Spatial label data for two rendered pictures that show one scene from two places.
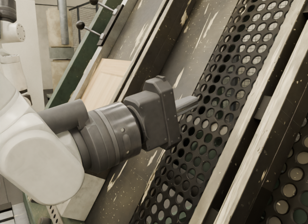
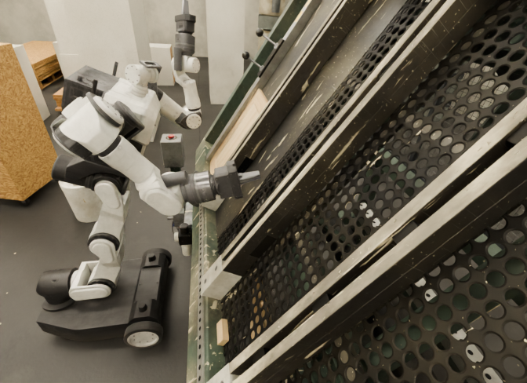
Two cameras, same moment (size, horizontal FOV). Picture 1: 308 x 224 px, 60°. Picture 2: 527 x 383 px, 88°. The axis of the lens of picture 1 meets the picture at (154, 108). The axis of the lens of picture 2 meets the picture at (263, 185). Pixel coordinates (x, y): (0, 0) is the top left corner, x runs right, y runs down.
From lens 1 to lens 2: 0.49 m
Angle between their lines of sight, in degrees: 28
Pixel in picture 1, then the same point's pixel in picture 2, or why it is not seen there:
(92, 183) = not seen: hidden behind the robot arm
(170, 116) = (235, 184)
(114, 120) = (200, 184)
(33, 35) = (241, 5)
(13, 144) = (148, 194)
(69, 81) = (238, 96)
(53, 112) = (170, 177)
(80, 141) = (183, 191)
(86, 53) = (254, 73)
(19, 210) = not seen: hidden behind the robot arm
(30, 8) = not seen: outside the picture
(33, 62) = (237, 36)
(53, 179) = (166, 206)
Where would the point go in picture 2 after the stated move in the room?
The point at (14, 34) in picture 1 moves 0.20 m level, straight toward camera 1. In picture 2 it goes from (190, 67) to (183, 78)
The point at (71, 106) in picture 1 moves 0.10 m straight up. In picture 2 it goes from (179, 175) to (174, 141)
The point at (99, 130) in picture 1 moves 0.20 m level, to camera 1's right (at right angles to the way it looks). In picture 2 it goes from (191, 187) to (259, 209)
